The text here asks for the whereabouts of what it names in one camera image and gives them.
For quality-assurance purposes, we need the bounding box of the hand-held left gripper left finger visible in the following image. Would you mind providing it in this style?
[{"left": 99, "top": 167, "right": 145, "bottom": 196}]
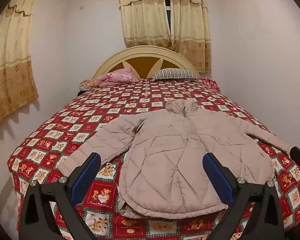
[{"left": 18, "top": 152, "right": 102, "bottom": 240}]

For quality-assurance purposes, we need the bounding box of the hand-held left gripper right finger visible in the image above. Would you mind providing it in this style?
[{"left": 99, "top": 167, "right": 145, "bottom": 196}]
[{"left": 202, "top": 152, "right": 285, "bottom": 240}]

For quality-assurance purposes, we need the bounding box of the beige puffer jacket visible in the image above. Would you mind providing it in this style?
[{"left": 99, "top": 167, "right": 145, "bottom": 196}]
[{"left": 58, "top": 99, "right": 292, "bottom": 219}]

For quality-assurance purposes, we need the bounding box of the red bear-print bedspread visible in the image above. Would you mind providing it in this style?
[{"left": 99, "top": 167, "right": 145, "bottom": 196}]
[{"left": 7, "top": 77, "right": 300, "bottom": 240}]

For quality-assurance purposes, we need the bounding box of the floral folded cloth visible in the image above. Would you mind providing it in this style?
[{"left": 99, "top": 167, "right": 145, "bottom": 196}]
[{"left": 79, "top": 79, "right": 97, "bottom": 90}]

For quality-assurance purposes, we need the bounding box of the pink folded quilt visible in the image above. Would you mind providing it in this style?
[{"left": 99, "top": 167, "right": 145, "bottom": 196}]
[{"left": 94, "top": 68, "right": 140, "bottom": 88}]

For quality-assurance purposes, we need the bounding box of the striped pillow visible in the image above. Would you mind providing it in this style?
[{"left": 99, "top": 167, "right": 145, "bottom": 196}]
[{"left": 153, "top": 68, "right": 199, "bottom": 81}]

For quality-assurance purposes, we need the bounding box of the cream wooden headboard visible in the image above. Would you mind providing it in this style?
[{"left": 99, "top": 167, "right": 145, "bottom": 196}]
[{"left": 92, "top": 45, "right": 201, "bottom": 80}]

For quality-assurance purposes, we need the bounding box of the beige floral curtain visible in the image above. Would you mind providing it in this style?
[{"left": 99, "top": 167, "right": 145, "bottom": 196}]
[
  {"left": 0, "top": 0, "right": 40, "bottom": 132},
  {"left": 168, "top": 0, "right": 212, "bottom": 74},
  {"left": 119, "top": 0, "right": 175, "bottom": 50}
]

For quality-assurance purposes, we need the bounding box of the dark window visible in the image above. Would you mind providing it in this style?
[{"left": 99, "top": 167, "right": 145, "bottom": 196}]
[{"left": 164, "top": 0, "right": 172, "bottom": 35}]

